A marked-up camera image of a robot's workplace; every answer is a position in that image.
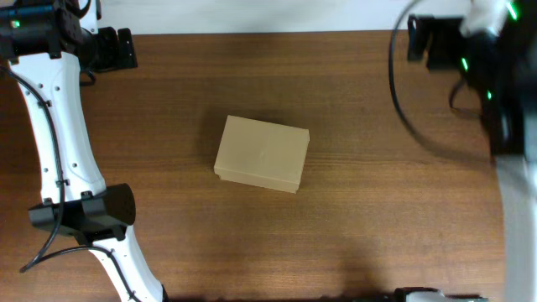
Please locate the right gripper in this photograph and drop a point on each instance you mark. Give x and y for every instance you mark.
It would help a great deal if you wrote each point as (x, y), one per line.
(445, 39)

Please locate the brown cardboard box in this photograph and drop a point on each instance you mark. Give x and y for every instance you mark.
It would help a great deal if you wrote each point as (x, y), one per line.
(262, 154)

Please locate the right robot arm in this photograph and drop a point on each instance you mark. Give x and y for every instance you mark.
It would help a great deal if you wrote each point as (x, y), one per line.
(493, 48)

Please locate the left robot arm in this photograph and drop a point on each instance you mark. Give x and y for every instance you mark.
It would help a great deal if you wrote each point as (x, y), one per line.
(52, 49)

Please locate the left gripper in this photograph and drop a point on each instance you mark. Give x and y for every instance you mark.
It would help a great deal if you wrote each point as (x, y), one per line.
(114, 58)

